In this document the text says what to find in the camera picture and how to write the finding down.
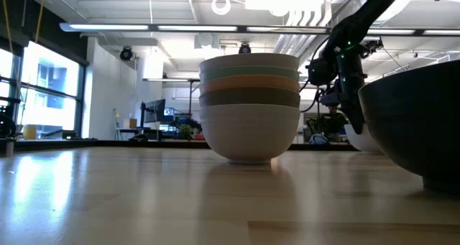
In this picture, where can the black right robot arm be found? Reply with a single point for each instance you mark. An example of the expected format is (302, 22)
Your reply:
(366, 11)

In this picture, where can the black background metal frame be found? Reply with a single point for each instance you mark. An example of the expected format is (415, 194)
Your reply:
(179, 80)

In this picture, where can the black overhead camera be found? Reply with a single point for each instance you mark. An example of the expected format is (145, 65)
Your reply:
(244, 48)

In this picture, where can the black ceiling camera cluster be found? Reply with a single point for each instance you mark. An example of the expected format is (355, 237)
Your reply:
(373, 45)

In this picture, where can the cardboard box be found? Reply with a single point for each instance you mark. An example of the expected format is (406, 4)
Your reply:
(130, 123)

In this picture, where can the small green plant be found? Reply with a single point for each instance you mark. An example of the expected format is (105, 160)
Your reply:
(185, 131)

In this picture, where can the yellow bin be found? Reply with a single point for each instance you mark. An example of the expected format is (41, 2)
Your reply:
(29, 131)

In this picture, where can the person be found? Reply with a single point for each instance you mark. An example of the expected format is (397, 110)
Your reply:
(328, 126)

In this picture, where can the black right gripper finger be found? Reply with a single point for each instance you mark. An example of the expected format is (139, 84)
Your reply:
(355, 115)

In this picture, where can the small grey post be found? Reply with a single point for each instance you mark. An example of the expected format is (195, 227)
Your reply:
(9, 148)

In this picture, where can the dark olive bowl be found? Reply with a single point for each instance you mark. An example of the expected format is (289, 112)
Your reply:
(249, 97)

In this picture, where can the silver ventilation duct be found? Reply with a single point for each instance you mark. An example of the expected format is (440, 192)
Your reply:
(323, 44)

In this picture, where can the white bowl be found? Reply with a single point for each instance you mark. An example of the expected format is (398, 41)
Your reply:
(368, 143)
(249, 60)
(249, 137)

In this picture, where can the black bowl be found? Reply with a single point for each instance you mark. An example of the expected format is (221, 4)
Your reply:
(413, 130)

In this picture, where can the white ceiling pipe bundle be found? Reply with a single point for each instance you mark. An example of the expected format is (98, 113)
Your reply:
(305, 18)

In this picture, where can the small black computer monitor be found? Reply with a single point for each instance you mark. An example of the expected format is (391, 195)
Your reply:
(154, 110)

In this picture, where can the large window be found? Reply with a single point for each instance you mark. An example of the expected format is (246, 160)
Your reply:
(46, 94)

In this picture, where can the black round device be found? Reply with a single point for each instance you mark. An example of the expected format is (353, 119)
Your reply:
(7, 124)

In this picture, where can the overhead LED light bar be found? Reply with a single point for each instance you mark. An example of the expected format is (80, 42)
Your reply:
(108, 27)

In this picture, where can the orange bowl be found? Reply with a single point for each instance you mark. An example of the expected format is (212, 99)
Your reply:
(249, 83)

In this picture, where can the blue and white bag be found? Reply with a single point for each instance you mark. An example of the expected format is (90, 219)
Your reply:
(318, 139)

